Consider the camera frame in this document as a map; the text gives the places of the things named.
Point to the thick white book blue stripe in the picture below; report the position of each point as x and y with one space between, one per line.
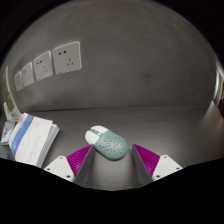
33 140

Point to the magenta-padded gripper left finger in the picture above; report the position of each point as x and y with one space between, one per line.
60 166

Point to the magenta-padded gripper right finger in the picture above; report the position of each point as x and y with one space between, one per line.
165 166

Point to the white wall socket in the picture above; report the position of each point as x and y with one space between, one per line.
18 81
67 58
43 66
28 74

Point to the green and white computer mouse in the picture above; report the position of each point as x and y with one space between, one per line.
110 145

